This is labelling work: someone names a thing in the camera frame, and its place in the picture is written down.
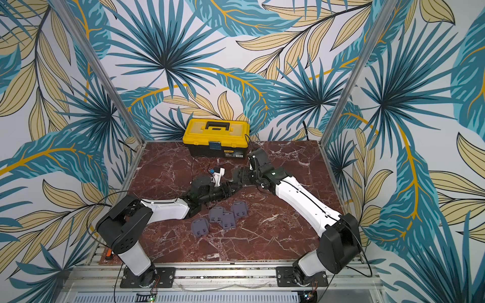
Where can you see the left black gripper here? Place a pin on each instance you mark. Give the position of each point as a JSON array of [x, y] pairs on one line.
[[225, 194]]

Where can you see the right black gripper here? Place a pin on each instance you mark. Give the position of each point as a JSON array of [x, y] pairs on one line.
[[256, 166]]

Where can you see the lavender stand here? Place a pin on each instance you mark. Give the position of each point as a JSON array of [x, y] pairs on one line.
[[239, 209], [215, 214], [228, 221], [200, 227]]

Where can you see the dark grey stand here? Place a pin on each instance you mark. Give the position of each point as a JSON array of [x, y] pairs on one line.
[[234, 187]]

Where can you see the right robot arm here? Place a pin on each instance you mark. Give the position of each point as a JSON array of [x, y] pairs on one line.
[[339, 234]]

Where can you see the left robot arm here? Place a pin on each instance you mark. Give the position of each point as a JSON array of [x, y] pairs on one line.
[[124, 224]]

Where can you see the yellow black toolbox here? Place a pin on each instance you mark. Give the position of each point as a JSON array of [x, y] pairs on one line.
[[217, 138]]

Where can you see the white perforated vent panel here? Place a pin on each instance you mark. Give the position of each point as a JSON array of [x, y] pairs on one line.
[[243, 296]]

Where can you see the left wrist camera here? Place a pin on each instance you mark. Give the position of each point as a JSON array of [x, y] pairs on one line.
[[217, 174]]

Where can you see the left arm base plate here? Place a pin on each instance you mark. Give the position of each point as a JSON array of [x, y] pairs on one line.
[[156, 278]]

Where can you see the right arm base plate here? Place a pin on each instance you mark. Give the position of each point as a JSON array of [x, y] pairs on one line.
[[289, 276]]

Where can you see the left aluminium frame post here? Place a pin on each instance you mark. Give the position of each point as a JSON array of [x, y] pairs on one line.
[[68, 18]]

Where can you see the aluminium frame post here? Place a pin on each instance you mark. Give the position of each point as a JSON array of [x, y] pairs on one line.
[[374, 36], [68, 18]]

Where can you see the aluminium front rail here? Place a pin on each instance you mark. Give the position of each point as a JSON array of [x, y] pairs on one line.
[[238, 275]]

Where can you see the right aluminium frame post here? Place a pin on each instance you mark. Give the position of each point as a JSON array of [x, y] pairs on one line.
[[374, 36]]

